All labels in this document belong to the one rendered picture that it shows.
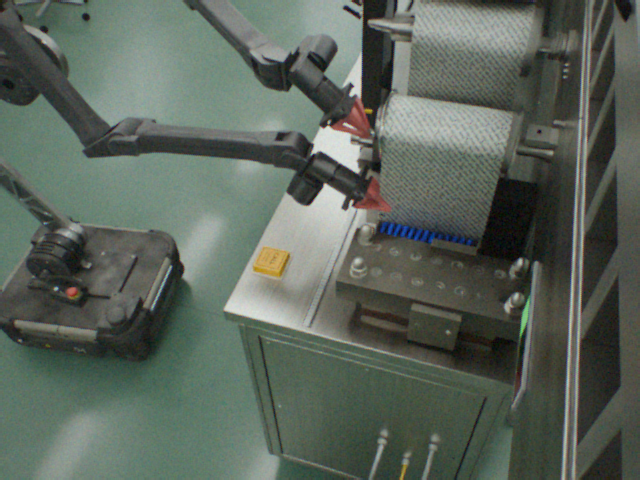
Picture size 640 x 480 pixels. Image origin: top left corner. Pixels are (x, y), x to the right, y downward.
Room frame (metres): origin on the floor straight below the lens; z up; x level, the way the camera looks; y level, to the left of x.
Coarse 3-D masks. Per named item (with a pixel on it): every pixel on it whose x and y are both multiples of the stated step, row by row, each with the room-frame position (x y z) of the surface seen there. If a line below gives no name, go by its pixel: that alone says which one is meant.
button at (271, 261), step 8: (264, 248) 0.95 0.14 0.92; (272, 248) 0.95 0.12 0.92; (264, 256) 0.92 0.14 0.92; (272, 256) 0.92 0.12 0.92; (280, 256) 0.92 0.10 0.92; (288, 256) 0.93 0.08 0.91; (256, 264) 0.90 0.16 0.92; (264, 264) 0.90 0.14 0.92; (272, 264) 0.89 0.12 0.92; (280, 264) 0.89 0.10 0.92; (264, 272) 0.88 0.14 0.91; (272, 272) 0.88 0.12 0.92; (280, 272) 0.87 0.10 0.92
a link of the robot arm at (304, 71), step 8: (304, 56) 1.04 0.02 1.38; (312, 56) 1.05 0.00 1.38; (296, 64) 1.03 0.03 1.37; (304, 64) 1.01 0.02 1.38; (312, 64) 1.02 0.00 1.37; (320, 64) 1.04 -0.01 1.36; (296, 72) 1.00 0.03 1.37; (304, 72) 1.00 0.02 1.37; (312, 72) 1.01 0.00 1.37; (320, 72) 1.02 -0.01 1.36; (296, 80) 1.00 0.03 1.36; (304, 80) 1.00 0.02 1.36; (312, 80) 1.00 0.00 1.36; (320, 80) 1.00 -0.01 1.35; (304, 88) 0.99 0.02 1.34; (312, 88) 0.99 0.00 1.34
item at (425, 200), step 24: (384, 168) 0.92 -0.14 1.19; (408, 168) 0.91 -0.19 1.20; (384, 192) 0.92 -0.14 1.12; (408, 192) 0.90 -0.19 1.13; (432, 192) 0.89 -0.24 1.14; (456, 192) 0.87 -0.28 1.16; (480, 192) 0.85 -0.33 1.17; (384, 216) 0.92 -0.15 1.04; (408, 216) 0.90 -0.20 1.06; (432, 216) 0.88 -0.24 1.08; (456, 216) 0.87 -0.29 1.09; (480, 216) 0.85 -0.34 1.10
